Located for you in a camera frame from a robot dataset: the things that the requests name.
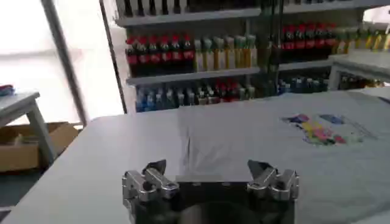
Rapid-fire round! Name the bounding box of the grey window frame post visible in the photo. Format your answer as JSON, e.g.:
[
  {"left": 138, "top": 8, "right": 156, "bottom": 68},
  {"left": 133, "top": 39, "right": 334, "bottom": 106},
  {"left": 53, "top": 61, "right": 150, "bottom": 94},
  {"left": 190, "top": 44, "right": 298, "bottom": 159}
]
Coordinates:
[{"left": 40, "top": 0, "right": 89, "bottom": 126}]

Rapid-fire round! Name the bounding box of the white side table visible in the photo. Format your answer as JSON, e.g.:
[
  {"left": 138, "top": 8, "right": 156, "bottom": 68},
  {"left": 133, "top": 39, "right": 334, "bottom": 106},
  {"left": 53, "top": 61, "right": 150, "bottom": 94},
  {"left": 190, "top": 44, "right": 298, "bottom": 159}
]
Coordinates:
[{"left": 0, "top": 91, "right": 57, "bottom": 169}]

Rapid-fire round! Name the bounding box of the thin black pole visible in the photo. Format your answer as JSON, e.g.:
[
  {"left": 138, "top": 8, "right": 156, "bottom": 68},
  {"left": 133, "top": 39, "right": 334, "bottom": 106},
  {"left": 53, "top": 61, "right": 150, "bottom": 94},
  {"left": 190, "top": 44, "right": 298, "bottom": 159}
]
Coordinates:
[{"left": 99, "top": 0, "right": 128, "bottom": 115}]

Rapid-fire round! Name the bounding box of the shelf rack with drink bottles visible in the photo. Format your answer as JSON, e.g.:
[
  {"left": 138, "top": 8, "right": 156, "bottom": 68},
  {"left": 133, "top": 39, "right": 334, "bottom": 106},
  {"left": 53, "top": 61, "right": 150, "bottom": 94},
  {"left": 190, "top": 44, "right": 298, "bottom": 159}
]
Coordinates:
[
  {"left": 261, "top": 0, "right": 390, "bottom": 96},
  {"left": 113, "top": 0, "right": 263, "bottom": 113}
]

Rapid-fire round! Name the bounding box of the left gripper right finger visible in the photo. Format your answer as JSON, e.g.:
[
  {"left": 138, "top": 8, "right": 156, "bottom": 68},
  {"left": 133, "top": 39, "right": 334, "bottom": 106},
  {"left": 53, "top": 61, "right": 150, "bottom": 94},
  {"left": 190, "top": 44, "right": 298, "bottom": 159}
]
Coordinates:
[{"left": 246, "top": 159, "right": 300, "bottom": 202}]

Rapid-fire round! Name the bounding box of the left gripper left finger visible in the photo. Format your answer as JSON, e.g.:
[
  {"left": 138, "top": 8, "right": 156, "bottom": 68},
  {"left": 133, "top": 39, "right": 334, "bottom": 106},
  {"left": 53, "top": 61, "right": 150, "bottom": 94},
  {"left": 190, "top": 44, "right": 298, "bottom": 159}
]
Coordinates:
[{"left": 121, "top": 158, "right": 180, "bottom": 203}]

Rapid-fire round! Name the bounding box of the brown cardboard box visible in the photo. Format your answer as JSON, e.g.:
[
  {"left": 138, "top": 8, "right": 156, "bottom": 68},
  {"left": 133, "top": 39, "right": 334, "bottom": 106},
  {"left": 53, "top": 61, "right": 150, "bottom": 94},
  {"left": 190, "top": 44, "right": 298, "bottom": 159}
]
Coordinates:
[{"left": 0, "top": 121, "right": 79, "bottom": 173}]

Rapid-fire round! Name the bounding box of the white desk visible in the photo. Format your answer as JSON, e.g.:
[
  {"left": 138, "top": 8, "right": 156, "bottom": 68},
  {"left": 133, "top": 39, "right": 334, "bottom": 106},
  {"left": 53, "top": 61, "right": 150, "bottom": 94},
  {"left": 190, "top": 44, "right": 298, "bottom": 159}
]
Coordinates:
[{"left": 327, "top": 50, "right": 390, "bottom": 91}]

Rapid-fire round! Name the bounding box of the grey printed t-shirt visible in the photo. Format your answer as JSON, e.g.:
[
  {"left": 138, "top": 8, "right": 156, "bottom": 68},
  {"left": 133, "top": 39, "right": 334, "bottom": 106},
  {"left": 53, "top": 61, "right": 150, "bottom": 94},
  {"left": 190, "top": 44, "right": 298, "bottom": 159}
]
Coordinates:
[{"left": 175, "top": 88, "right": 390, "bottom": 224}]

